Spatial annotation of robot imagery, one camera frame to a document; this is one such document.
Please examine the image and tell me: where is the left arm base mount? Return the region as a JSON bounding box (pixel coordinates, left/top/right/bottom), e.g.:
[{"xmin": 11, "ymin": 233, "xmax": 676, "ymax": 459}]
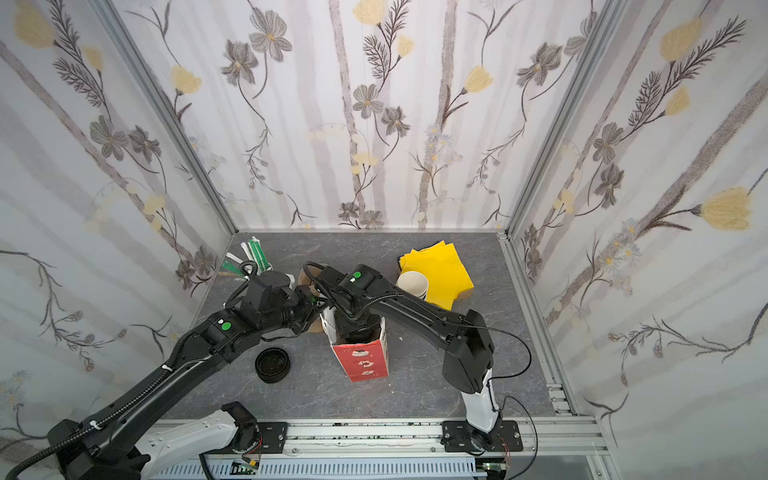
[{"xmin": 244, "ymin": 422, "xmax": 289, "ymax": 455}]

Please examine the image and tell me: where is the yellow paper napkins stack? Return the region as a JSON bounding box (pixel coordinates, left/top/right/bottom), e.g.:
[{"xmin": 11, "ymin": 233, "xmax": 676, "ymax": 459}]
[{"xmin": 398, "ymin": 241, "xmax": 474, "ymax": 310}]

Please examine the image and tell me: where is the red white paper bag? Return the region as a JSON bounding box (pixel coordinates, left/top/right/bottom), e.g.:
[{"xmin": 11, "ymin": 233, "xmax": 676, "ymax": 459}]
[{"xmin": 320, "ymin": 308, "xmax": 389, "ymax": 382}]

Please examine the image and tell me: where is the green and white straws bundle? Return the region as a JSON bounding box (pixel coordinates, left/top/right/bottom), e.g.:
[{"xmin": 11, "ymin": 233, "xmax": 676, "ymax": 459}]
[{"xmin": 221, "ymin": 236, "xmax": 273, "ymax": 278}]

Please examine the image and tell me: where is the brown pulp cup carrier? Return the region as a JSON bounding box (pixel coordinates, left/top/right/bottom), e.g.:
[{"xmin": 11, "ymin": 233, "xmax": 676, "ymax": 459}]
[{"xmin": 295, "ymin": 270, "xmax": 324, "ymax": 334}]

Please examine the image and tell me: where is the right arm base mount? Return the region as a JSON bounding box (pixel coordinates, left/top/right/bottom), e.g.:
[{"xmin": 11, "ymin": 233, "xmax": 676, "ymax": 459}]
[{"xmin": 441, "ymin": 420, "xmax": 524, "ymax": 454}]

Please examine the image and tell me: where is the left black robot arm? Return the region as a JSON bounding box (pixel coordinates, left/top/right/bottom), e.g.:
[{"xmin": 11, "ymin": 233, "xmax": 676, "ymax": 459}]
[{"xmin": 7, "ymin": 271, "xmax": 326, "ymax": 479}]

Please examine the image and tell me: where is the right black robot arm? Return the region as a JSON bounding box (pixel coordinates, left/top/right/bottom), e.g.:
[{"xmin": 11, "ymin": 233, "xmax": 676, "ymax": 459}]
[{"xmin": 303, "ymin": 262, "xmax": 502, "ymax": 436}]

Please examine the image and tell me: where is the stack of black lids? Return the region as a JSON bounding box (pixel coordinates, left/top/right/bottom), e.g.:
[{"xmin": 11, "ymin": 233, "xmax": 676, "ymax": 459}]
[{"xmin": 254, "ymin": 347, "xmax": 291, "ymax": 384}]

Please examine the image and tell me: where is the stack of paper cups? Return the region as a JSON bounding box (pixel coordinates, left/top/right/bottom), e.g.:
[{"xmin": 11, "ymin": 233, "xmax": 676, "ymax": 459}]
[{"xmin": 396, "ymin": 271, "xmax": 429, "ymax": 300}]

